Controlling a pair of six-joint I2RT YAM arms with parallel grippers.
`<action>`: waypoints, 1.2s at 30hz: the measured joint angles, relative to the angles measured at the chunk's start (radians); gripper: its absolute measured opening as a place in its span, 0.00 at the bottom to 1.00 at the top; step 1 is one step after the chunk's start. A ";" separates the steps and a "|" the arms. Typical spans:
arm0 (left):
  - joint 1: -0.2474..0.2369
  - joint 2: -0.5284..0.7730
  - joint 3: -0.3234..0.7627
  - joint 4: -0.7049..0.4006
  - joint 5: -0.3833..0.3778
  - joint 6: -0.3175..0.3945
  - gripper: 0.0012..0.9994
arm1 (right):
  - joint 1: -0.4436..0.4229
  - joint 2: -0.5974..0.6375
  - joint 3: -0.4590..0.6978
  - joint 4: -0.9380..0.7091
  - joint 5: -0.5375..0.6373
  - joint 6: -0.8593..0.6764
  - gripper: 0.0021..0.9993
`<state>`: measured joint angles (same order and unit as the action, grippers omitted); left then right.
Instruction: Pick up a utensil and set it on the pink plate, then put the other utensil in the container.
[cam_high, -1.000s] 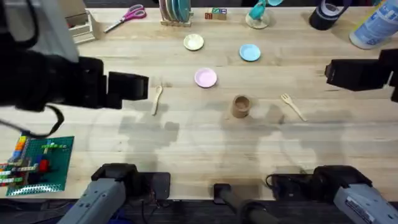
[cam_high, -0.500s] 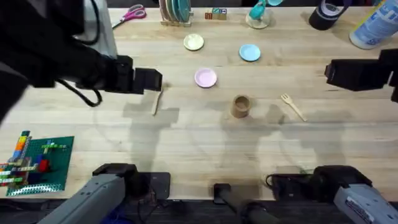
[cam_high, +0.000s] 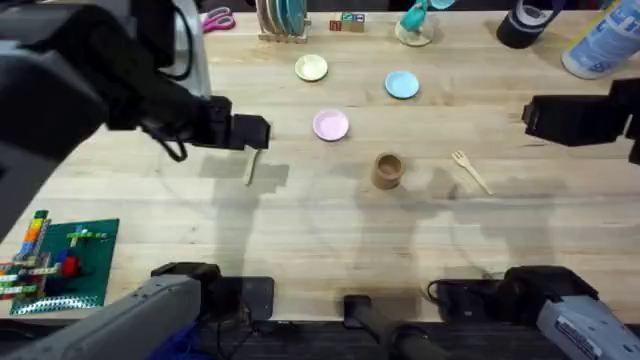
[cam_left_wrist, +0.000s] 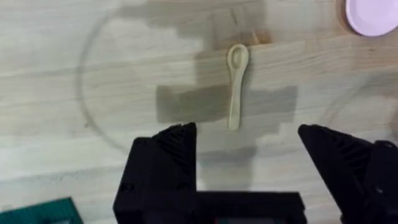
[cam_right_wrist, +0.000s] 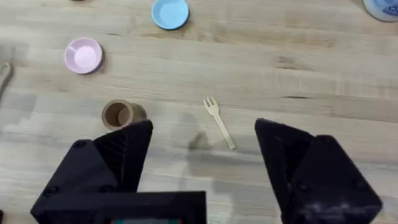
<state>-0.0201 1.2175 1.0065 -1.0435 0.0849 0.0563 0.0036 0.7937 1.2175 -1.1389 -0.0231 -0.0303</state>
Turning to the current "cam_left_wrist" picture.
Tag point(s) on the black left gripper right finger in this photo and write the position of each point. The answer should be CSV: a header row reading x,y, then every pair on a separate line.
x,y
351,174

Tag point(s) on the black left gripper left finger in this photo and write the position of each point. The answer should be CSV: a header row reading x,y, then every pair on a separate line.
x,y
161,174

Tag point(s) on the pink plate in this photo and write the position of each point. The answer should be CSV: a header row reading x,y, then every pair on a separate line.
x,y
371,15

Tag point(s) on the wooden spoon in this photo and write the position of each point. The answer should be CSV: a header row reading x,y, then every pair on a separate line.
x,y
237,81

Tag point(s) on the green board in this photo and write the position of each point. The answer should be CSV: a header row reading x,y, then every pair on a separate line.
x,y
43,213

